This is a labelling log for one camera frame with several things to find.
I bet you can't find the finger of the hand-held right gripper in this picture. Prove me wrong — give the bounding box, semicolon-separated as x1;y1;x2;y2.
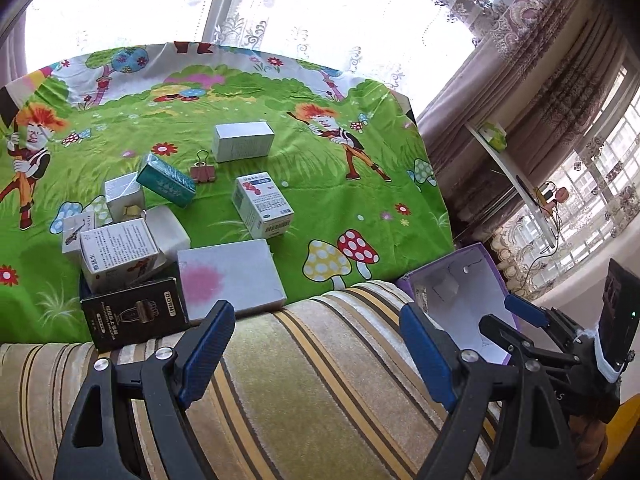
478;314;581;368
504;294;598;346

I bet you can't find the purple cardboard box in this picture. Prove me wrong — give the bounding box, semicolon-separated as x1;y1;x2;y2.
397;242;523;367

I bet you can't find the white box with printed text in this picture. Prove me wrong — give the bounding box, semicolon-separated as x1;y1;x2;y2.
79;218;167;293

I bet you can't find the black cable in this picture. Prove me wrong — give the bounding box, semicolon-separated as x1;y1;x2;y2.
519;180;566;303

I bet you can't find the green tissue pack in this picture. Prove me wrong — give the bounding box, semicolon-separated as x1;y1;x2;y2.
478;121;509;152

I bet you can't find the white box with pink stain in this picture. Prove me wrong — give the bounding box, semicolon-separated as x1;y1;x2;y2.
176;239;287;322

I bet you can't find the black box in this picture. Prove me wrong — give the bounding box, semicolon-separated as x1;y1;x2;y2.
79;276;191;354

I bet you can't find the white box with line drawing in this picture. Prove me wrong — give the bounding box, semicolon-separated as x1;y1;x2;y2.
61;211;97;257

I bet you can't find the white medicine box blue stripe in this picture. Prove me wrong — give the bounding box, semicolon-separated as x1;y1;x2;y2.
231;171;294;239

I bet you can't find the grey white box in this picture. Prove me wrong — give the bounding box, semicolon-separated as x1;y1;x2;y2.
212;121;277;163

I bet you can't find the mauve patterned drape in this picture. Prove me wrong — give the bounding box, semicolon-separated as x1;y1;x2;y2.
416;0;640;241

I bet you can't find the cartoon printed green blanket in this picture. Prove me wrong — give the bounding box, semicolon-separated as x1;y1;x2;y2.
0;42;457;346

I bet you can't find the silver box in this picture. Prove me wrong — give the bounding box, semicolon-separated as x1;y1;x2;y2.
101;171;147;222

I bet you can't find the white lace sheer curtain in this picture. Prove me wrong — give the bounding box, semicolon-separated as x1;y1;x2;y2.
25;0;483;108

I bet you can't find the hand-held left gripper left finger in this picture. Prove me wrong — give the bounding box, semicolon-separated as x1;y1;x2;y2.
52;299;237;480

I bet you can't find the person's right forearm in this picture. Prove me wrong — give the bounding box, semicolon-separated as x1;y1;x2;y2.
567;412;611;480

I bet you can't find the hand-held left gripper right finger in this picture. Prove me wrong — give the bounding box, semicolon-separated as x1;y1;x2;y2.
399;302;583;480

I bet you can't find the embroidered lace window curtain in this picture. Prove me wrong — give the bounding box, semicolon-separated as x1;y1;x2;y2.
487;60;640;303

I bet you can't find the plain white box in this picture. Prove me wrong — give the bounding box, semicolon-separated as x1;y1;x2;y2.
144;204;192;263

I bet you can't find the white side table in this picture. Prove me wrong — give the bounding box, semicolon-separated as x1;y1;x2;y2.
464;122;557;243

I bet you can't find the teal box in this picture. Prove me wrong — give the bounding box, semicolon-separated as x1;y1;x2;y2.
136;153;197;207

